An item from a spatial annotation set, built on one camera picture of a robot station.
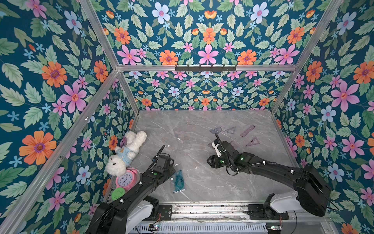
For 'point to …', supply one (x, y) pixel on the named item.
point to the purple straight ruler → (244, 133)
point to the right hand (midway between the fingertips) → (212, 157)
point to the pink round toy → (127, 181)
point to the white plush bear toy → (130, 145)
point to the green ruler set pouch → (179, 182)
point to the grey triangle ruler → (231, 130)
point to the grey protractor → (216, 130)
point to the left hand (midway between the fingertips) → (175, 169)
